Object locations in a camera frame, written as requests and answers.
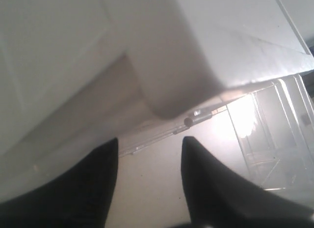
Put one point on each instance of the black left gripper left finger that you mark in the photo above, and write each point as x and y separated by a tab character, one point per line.
79	198

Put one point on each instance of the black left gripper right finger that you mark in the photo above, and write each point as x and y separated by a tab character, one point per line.
217	197

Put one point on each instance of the clear drawer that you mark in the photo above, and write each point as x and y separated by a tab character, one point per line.
275	130

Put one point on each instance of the white plastic drawer cabinet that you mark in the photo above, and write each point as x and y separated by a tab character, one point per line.
76	73

